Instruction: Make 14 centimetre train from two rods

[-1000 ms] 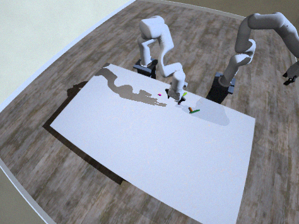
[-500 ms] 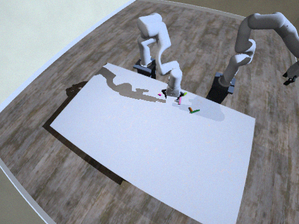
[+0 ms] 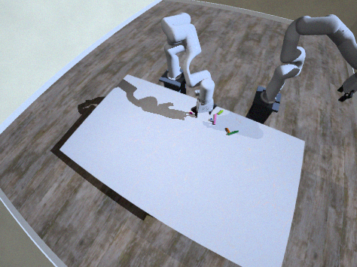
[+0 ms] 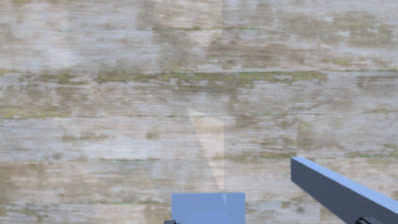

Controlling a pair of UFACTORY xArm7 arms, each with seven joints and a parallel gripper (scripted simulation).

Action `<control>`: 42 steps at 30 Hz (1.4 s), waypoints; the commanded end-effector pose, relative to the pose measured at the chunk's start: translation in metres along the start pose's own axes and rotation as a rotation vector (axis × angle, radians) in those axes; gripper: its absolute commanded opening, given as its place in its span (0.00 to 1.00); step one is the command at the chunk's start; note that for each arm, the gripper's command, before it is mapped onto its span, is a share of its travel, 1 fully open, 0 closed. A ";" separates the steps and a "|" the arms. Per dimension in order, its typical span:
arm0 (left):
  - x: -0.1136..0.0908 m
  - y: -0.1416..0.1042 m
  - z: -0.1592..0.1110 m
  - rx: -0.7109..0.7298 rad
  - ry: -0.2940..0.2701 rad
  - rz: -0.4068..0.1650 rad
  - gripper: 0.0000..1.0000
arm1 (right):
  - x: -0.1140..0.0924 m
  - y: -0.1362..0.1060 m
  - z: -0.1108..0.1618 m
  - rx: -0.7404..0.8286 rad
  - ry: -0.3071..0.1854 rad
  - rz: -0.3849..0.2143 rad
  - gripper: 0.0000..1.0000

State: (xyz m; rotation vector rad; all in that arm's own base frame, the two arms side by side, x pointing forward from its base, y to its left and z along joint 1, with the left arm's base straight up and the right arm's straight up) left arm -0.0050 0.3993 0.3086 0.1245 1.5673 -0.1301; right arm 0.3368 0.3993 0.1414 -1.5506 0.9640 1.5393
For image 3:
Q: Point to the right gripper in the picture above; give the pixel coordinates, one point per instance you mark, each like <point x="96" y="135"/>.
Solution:
<point x="202" y="108"/>

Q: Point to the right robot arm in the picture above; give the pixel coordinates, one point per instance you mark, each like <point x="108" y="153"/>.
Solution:
<point x="185" y="38"/>

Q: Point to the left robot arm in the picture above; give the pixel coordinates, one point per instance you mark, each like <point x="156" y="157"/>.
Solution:
<point x="329" y="25"/>

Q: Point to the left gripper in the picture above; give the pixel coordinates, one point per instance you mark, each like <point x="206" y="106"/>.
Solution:
<point x="349" y="87"/>

